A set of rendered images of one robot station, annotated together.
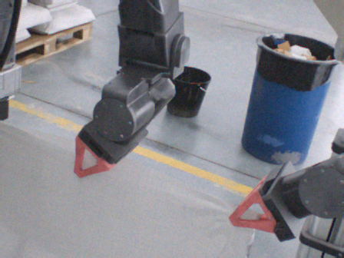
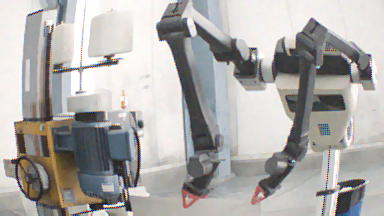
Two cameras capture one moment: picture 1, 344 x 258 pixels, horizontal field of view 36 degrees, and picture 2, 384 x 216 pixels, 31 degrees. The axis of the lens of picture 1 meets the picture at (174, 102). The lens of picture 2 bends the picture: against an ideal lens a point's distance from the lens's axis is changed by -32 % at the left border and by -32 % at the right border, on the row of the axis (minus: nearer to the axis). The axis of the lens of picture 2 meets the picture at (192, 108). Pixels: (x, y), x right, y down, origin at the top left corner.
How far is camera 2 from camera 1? 2.31 m
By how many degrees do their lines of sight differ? 22
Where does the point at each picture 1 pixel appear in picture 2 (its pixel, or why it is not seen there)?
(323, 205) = (271, 169)
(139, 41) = (201, 139)
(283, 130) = not seen: outside the picture
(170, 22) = (212, 128)
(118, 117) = (197, 167)
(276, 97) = not seen: outside the picture
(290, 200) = (268, 182)
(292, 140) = not seen: outside the picture
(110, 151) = (197, 189)
